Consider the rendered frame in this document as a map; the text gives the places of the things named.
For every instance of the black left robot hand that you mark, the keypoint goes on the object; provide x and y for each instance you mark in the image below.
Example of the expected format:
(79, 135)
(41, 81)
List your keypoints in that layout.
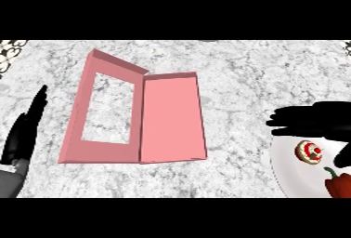
(28, 124)

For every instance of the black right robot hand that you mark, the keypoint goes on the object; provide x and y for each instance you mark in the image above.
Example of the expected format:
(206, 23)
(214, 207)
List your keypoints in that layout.
(315, 119)

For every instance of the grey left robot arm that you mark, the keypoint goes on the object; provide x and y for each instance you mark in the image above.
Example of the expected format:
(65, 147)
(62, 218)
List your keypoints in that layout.
(7, 182)

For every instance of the cupcake with red topping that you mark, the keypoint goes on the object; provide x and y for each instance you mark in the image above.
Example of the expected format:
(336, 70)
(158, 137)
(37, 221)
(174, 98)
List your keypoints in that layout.
(308, 152)

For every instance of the white plate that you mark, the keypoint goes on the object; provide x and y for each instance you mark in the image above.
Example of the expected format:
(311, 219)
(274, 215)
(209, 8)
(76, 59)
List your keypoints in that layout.
(299, 176)

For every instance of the pink cardboard box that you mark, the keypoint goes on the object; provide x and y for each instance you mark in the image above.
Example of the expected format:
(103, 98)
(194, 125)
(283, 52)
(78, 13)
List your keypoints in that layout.
(171, 121)

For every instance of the red bell pepper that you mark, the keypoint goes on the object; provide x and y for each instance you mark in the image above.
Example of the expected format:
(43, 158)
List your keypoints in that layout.
(340, 184)

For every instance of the black and white patterned object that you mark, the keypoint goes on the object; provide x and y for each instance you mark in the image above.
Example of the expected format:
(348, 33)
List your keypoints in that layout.
(346, 46)
(7, 54)

